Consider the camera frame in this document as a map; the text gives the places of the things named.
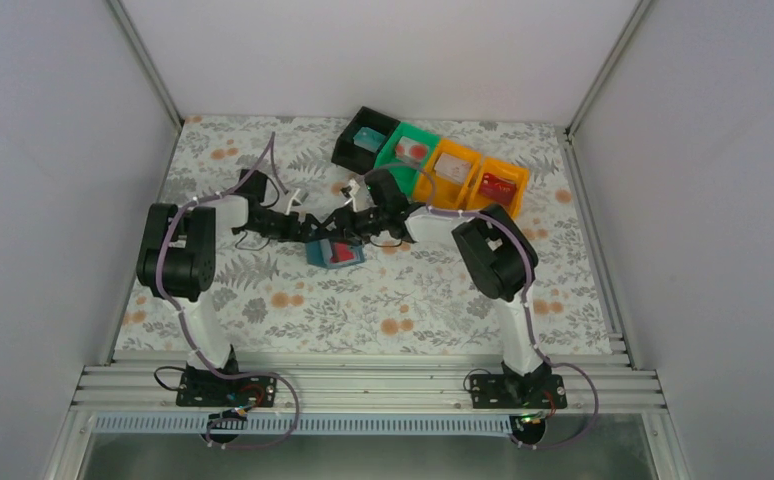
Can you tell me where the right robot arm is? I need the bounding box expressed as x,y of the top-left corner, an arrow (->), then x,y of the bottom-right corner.
314,168 -> 552,407

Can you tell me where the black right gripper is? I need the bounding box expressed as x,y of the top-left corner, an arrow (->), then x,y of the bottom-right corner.
315,204 -> 387,247

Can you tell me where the white VIP card stack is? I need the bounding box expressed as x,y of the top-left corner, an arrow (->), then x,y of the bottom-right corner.
434,153 -> 472,184

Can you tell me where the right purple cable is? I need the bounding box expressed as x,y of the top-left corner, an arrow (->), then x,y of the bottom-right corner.
360,163 -> 600,453

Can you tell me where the red VIP card stack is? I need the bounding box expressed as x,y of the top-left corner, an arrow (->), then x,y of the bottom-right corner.
478,173 -> 517,206

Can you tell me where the black storage bin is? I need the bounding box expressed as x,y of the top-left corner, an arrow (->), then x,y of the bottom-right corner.
330,106 -> 400,175

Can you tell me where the yellow bin with white cards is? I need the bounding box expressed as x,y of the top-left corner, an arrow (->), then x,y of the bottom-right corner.
412,138 -> 482,210

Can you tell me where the purple cable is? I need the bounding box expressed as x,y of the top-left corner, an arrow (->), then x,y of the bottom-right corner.
360,163 -> 600,453
155,132 -> 302,454

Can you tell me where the aluminium frame rail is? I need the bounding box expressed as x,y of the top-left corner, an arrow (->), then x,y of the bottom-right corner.
71,351 -> 667,414

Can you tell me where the slotted grey cable duct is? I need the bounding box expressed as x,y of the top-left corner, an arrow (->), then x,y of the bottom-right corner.
92,412 -> 546,437

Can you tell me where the teal VIP card stack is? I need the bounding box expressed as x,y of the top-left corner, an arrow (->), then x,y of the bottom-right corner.
353,127 -> 386,153

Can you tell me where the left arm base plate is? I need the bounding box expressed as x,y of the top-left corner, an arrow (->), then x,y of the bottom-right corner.
175,370 -> 278,408

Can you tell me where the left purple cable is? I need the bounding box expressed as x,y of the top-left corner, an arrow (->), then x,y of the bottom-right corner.
155,132 -> 302,454

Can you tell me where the white red patterned card stack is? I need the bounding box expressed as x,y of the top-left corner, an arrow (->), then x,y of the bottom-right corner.
393,136 -> 429,165

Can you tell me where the yellow bin with red cards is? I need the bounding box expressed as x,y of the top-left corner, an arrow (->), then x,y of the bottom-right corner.
465,157 -> 530,218

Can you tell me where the green storage bin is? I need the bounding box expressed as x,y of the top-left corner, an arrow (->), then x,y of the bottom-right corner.
374,122 -> 440,196

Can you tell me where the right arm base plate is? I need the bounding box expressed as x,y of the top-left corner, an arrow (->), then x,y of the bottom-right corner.
466,373 -> 568,410

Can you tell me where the blue leather card holder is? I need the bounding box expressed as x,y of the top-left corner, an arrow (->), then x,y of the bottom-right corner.
305,240 -> 365,270

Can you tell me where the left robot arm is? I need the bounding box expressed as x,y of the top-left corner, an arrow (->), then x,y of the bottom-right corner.
136,168 -> 330,405

